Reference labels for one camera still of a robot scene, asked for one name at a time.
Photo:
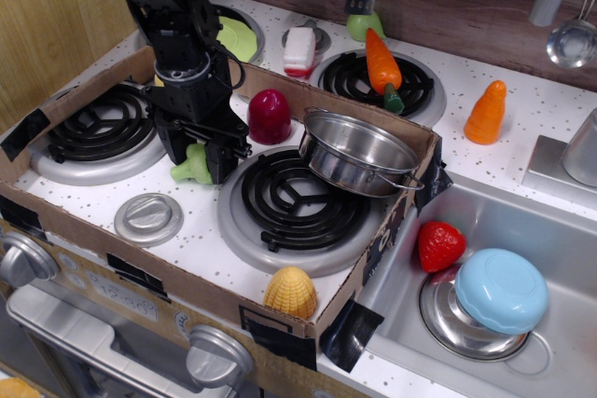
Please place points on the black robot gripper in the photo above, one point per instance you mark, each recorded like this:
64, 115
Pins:
194, 105

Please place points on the back left black burner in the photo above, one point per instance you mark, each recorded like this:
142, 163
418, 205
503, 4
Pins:
236, 14

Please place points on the orange toy carrot cone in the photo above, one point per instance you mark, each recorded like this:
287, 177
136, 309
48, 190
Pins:
485, 121

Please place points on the white red toy sushi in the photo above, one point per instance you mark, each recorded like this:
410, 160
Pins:
298, 66

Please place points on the red toy strawberry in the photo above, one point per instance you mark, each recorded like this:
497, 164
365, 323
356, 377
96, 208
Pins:
440, 245

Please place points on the hanging metal ladle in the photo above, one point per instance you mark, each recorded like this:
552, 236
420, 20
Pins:
572, 44

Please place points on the yellow toy potato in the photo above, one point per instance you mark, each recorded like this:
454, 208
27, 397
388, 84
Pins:
157, 81

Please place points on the brown cardboard fence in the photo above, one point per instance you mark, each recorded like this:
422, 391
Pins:
196, 272

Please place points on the orange toy at corner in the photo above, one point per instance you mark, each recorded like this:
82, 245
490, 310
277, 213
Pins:
13, 387

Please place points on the black burner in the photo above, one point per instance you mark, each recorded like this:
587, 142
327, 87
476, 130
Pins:
236, 14
107, 141
421, 91
274, 212

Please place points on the front left black burner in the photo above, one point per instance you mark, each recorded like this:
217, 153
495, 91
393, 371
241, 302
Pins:
107, 141

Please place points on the light green toy broccoli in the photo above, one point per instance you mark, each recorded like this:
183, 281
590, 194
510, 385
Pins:
194, 167

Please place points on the silver stove knob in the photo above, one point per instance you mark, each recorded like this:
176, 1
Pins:
322, 34
149, 219

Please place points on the silver oven knob left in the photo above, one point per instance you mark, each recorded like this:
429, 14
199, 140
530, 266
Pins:
25, 261

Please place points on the dark red toy beet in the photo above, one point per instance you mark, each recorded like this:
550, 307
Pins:
269, 117

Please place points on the silver oven knob right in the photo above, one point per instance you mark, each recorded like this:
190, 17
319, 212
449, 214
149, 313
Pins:
216, 359

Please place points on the yellow toy corn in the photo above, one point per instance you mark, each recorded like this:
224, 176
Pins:
291, 291

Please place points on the light green toy pear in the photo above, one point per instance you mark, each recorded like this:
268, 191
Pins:
357, 26

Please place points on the orange toy carrot green stem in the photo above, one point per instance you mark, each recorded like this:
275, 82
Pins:
383, 72

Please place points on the stainless steel pot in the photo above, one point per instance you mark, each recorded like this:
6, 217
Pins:
356, 156

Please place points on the green plastic plate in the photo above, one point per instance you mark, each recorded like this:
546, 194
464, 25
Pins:
238, 38

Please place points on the back right black burner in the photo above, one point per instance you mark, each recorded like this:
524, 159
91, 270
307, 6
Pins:
421, 91

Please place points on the silver oven knob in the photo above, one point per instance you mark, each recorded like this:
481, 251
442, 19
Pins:
25, 261
216, 359

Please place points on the metal sink basin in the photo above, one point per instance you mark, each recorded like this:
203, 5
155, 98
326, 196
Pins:
559, 357

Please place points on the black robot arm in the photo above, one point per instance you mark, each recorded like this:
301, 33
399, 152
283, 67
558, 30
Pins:
179, 25

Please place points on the front right black burner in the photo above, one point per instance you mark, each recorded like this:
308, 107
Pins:
274, 212

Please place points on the stainless steel bowl in sink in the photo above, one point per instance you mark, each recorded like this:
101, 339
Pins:
454, 329

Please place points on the light blue plastic bowl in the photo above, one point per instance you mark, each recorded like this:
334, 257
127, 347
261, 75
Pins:
502, 290

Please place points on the silver oven door handle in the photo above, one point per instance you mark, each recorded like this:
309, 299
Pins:
93, 341

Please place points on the silver back stove knob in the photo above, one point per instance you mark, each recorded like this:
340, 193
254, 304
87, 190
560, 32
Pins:
322, 34

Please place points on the silver stove knob lower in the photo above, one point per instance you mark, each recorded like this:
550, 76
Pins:
149, 219

